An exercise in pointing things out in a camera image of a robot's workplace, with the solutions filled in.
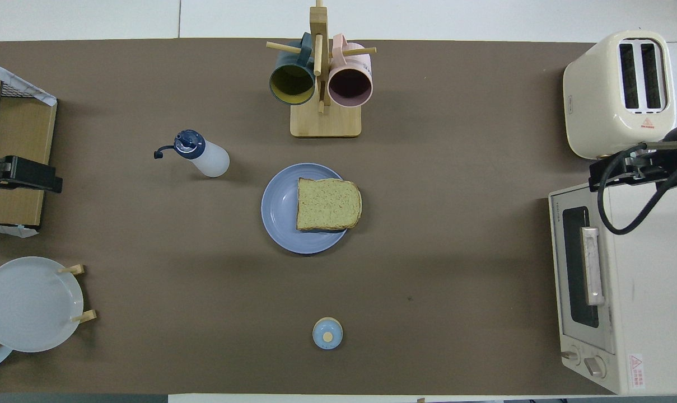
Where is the slice of toast bread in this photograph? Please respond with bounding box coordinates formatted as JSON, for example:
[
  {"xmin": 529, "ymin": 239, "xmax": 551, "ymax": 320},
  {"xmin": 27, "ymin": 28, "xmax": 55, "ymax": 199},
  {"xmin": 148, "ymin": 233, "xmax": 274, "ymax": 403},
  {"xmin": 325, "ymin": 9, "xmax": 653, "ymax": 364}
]
[{"xmin": 296, "ymin": 177, "xmax": 363, "ymax": 232}]

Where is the white toaster oven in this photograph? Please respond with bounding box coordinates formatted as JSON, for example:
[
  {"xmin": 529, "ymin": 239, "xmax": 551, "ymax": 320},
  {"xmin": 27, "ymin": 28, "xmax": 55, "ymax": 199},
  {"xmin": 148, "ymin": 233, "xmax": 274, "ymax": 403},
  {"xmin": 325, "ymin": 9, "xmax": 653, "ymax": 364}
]
[{"xmin": 548, "ymin": 178, "xmax": 677, "ymax": 396}]

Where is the dark teal mug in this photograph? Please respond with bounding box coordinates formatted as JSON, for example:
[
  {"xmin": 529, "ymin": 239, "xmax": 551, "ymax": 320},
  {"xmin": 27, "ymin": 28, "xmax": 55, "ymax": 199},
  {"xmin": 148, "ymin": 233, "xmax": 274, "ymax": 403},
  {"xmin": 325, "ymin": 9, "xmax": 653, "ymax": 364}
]
[{"xmin": 269, "ymin": 32, "xmax": 316, "ymax": 106}]

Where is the small blue bell wooden knob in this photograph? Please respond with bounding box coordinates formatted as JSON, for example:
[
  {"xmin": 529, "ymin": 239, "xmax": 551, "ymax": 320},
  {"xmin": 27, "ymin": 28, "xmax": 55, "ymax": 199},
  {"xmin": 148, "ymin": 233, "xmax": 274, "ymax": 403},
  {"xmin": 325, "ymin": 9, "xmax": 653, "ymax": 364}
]
[{"xmin": 312, "ymin": 317, "xmax": 343, "ymax": 350}]

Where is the wooden mug tree rack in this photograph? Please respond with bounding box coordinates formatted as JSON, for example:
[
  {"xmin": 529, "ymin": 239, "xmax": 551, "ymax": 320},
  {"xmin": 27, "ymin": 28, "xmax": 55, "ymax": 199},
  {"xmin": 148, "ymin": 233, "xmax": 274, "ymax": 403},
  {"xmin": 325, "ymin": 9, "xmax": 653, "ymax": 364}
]
[{"xmin": 266, "ymin": 0, "xmax": 377, "ymax": 138}]

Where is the white bottle with navy cap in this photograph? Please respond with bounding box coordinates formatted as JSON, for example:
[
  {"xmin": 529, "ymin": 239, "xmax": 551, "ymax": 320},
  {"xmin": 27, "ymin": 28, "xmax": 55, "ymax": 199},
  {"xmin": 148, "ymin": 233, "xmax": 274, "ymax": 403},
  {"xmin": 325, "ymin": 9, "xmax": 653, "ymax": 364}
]
[{"xmin": 154, "ymin": 129, "xmax": 231, "ymax": 178}]

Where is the cream two-slot toaster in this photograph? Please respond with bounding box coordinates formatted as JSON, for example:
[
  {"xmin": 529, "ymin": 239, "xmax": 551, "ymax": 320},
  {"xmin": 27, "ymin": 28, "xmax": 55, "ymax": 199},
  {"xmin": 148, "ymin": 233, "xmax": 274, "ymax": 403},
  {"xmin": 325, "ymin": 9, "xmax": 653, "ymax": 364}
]
[{"xmin": 563, "ymin": 30, "xmax": 676, "ymax": 162}]

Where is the pale grey plate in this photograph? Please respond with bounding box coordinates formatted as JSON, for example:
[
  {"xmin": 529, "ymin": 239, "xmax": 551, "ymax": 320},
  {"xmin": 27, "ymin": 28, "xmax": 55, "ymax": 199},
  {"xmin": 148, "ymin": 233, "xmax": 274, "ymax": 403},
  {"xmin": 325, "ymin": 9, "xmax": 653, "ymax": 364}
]
[{"xmin": 0, "ymin": 256, "xmax": 85, "ymax": 353}]

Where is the black wire wooden shelf basket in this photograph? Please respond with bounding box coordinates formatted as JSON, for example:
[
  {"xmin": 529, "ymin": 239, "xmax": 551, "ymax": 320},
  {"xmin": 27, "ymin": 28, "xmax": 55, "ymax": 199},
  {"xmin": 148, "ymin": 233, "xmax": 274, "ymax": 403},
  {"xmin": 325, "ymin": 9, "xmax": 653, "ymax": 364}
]
[{"xmin": 0, "ymin": 72, "xmax": 58, "ymax": 230}]

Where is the brown table mat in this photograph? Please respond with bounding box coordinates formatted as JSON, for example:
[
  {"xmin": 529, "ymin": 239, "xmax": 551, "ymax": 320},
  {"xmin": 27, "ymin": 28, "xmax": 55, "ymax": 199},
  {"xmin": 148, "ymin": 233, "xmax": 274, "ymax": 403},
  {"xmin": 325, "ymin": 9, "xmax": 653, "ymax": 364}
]
[{"xmin": 0, "ymin": 38, "xmax": 670, "ymax": 396}]

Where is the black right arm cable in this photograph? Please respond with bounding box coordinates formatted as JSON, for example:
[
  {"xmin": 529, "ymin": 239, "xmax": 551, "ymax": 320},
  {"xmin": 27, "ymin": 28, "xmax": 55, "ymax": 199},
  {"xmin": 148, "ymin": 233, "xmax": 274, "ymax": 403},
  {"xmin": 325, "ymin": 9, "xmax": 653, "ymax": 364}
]
[{"xmin": 596, "ymin": 143, "xmax": 677, "ymax": 236}]

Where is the pink mug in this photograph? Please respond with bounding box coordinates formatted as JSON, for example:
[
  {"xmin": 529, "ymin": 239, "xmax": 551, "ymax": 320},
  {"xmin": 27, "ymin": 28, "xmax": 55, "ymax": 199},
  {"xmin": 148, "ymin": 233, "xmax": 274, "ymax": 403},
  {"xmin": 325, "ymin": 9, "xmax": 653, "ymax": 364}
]
[{"xmin": 328, "ymin": 34, "xmax": 373, "ymax": 109}]

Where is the blue round plate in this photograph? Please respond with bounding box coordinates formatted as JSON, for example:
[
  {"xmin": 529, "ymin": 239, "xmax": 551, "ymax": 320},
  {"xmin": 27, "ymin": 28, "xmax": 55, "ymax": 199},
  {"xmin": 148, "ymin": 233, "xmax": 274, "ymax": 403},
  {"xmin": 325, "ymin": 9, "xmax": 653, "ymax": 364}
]
[{"xmin": 261, "ymin": 163, "xmax": 351, "ymax": 255}]

